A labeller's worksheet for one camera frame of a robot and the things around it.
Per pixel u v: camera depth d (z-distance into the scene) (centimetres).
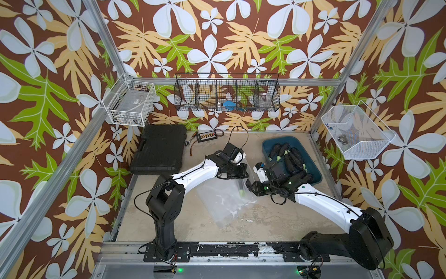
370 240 42
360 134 81
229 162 73
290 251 74
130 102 86
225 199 90
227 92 97
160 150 101
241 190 89
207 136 117
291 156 103
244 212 86
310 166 100
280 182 65
